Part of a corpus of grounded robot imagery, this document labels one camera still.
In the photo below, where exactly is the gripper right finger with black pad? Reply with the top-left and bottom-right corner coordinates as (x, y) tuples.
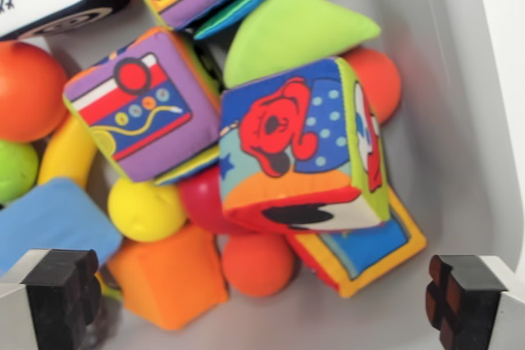
(424, 254), (525, 350)

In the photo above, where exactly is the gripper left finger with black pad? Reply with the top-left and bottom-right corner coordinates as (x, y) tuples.
(0, 248), (103, 350)

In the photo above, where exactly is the fabric cube with red dog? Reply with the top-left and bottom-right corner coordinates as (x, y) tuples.
(217, 57), (391, 237)

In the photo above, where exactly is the grey plastic bin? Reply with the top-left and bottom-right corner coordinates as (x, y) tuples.
(0, 0), (525, 350)

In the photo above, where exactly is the yellow green toy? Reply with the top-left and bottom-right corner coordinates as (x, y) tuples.
(95, 270), (124, 302)

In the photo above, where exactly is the light blue fabric block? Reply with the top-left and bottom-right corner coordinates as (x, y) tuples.
(0, 177), (125, 278)

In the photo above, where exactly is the yellow bordered blue fabric cube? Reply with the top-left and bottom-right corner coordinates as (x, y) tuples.
(285, 189), (428, 298)

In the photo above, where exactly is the orange fabric block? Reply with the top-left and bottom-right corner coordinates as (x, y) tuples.
(106, 224), (231, 332)

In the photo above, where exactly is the yellow rubber ball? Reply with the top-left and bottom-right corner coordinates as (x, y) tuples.
(107, 177), (189, 243)

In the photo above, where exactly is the green rubber ball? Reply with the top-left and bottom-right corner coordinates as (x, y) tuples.
(0, 139), (40, 204)

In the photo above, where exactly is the yellow curved toy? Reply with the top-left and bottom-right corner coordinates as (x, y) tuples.
(37, 113), (100, 190)

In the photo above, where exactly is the dark red ball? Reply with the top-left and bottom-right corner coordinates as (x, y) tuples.
(177, 167), (251, 237)

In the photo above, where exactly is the orange red rubber ball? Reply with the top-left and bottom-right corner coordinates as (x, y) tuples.
(221, 233), (297, 298)
(340, 46), (403, 126)

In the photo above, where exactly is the purple fabric cube fire truck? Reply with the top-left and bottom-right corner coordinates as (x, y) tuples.
(62, 26), (226, 186)

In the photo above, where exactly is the lime green fabric triangle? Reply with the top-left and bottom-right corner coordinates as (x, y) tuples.
(222, 0), (382, 89)

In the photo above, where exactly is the teal blue fabric block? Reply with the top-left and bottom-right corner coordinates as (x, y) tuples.
(191, 0), (293, 42)

